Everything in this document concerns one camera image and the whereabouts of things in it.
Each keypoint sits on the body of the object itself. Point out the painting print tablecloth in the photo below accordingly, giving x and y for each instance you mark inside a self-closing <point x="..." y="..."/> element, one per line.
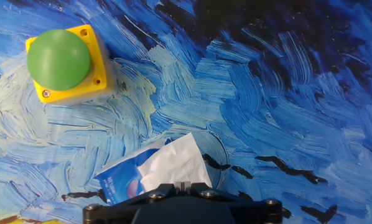
<point x="251" y="93"/>

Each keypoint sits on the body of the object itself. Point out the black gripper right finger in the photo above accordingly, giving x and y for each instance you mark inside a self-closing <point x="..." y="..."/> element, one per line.
<point x="254" y="211"/>

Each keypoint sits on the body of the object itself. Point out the green button yellow box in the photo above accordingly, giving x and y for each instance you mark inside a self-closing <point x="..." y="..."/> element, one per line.
<point x="58" y="59"/>

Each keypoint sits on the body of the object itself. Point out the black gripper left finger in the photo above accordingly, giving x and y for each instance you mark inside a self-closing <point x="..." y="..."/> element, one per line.
<point x="117" y="211"/>

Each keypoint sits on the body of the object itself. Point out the blue tissue pack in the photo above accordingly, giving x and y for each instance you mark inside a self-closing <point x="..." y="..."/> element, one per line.
<point x="120" y="180"/>

